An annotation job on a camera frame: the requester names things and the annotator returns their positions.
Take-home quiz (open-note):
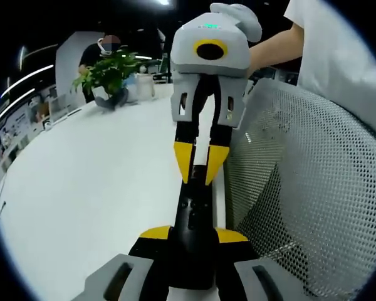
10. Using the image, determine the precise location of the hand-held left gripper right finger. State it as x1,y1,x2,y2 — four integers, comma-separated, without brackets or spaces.
214,227,305,301

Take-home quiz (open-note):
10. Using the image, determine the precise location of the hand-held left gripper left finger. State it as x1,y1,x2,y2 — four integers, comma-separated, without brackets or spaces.
70,224,176,301

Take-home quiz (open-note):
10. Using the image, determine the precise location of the black remote control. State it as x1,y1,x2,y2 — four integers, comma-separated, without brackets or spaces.
167,164,221,291

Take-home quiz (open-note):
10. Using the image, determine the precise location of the clear glass jar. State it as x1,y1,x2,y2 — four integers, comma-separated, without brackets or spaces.
134,73,155,101

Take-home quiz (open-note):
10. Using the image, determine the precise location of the grey mesh office chair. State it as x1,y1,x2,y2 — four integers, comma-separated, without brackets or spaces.
224,77,376,298

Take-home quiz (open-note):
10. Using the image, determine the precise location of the green potted plant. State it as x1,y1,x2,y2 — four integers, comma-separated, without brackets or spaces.
70,46,142,111

